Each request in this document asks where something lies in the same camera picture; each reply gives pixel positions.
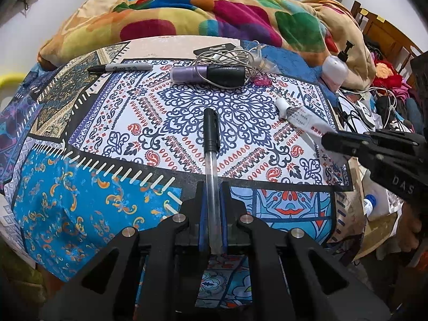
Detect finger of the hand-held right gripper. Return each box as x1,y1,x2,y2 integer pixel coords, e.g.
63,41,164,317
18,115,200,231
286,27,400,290
321,130,427,175

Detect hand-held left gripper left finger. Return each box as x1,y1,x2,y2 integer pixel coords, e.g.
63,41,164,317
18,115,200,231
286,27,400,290
40,182,208,321

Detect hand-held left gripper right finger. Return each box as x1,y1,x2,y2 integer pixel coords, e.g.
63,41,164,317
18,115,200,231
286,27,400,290
221,181,392,321

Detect white ointment tube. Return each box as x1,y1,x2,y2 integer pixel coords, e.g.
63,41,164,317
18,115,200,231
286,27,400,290
274,98,337,138

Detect clear ballpoint pen black cap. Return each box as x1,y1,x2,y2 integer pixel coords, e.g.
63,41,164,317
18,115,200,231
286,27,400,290
203,108,225,255

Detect person's right hand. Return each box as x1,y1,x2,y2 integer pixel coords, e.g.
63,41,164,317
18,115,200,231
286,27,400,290
399,203,422,252

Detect white bottle blue cap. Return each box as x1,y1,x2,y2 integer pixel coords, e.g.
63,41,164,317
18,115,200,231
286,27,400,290
362,193,379,216

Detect white pump bottle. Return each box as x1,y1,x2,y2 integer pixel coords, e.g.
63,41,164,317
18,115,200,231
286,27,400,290
321,41,356,91

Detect pile of clothes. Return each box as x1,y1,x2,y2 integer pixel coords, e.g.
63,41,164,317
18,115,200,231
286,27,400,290
364,36,428,135

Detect blue towel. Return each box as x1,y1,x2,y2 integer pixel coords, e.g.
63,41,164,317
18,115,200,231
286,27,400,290
243,41,326,81

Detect white blue mandala mat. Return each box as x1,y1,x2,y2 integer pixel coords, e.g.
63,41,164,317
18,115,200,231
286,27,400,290
63,58,356,193

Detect wooden headboard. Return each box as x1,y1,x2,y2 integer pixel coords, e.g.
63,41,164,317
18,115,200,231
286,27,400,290
349,0,426,75

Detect patchwork patterned bed sheet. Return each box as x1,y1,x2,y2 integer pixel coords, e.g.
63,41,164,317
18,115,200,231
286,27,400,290
0,39,366,309

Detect purple and black cosmetic tube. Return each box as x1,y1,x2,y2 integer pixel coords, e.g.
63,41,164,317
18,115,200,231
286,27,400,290
170,65,247,86

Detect black marker pen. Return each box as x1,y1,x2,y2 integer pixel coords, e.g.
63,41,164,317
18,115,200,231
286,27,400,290
87,62,154,74

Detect colourful fleece blanket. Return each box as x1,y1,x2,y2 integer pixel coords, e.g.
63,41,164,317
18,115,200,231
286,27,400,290
38,0,372,89

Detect yellow foam tube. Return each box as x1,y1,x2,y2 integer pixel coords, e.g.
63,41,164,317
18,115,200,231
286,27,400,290
0,70,26,89

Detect tangle of charger cables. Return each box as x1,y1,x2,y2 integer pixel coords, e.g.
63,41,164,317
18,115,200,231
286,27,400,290
334,85,415,133

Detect tangled white earphone cable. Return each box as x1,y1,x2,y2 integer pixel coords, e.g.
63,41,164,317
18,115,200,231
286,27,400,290
193,41,280,89

